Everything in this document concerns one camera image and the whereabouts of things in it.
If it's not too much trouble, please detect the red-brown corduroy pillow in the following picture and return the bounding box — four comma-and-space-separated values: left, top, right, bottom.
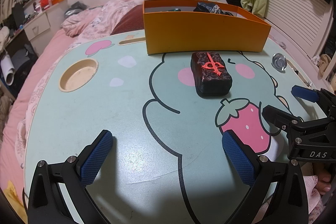
112, 5, 146, 35

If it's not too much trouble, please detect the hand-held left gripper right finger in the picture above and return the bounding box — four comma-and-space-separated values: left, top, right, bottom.
222, 130, 309, 224

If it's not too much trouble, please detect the orange cardboard box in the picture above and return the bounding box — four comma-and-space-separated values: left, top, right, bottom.
142, 0, 272, 55

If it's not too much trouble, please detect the cream bag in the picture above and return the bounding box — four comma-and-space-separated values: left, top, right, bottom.
0, 26, 11, 43

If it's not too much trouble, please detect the black lace cloth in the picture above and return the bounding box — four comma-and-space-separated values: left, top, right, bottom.
194, 2, 234, 16

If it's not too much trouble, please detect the white drawer cabinet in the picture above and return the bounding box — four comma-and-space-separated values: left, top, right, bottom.
25, 13, 51, 41

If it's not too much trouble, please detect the white paper roll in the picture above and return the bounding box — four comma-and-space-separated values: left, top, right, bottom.
0, 54, 15, 86

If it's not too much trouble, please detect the black monitor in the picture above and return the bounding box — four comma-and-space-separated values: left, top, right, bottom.
12, 2, 25, 26

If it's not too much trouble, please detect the dark bag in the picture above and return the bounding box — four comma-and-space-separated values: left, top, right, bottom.
16, 43, 38, 75

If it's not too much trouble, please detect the grey crumpled bag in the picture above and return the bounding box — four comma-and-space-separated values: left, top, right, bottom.
64, 2, 88, 19

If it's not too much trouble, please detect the brown fuzzy blanket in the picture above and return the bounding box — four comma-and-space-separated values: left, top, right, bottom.
0, 90, 15, 143

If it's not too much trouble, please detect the tan fuzzy item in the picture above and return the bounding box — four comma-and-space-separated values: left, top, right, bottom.
318, 54, 332, 80

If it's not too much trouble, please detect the pink floral cloth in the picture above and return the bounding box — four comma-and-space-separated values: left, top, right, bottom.
302, 174, 324, 214

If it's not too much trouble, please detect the dark case with red emblem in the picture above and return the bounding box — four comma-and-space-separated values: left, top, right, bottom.
191, 51, 234, 97

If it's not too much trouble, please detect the white louvered door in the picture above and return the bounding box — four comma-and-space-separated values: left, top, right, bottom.
262, 0, 336, 59

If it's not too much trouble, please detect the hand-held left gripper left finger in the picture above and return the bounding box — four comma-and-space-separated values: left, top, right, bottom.
28, 130, 114, 224

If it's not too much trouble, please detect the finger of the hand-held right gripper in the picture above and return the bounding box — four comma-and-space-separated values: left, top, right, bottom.
262, 105, 305, 133
291, 85, 336, 111

